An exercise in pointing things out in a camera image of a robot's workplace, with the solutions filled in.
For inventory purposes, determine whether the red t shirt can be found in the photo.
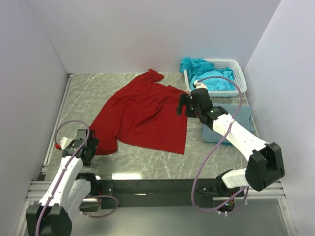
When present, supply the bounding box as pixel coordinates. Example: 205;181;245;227
90;69;188;155

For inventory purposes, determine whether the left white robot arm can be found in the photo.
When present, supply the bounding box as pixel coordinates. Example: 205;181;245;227
26;129;99;236

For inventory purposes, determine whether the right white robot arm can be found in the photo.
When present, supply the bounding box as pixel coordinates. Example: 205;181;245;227
177;88;285;196

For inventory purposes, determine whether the turquoise t shirt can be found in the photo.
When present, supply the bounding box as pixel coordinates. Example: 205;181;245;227
180;57;236;91

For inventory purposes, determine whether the folded grey-blue t shirt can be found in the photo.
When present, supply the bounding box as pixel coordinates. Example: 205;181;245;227
201;103;255;144

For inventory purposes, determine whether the white plastic basket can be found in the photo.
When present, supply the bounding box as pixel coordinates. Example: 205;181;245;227
182;59;247;97

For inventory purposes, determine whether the black base beam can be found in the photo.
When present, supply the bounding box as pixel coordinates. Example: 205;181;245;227
87;178;240;208

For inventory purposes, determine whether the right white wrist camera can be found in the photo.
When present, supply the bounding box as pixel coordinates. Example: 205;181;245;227
193;81;207;89

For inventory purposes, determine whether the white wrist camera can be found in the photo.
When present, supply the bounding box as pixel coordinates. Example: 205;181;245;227
55;137;73;150
193;81;207;89

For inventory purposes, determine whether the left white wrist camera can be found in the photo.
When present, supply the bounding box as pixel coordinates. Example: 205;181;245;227
55;137;73;150

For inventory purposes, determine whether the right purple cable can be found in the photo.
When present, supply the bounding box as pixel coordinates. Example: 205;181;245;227
191;76;249;214

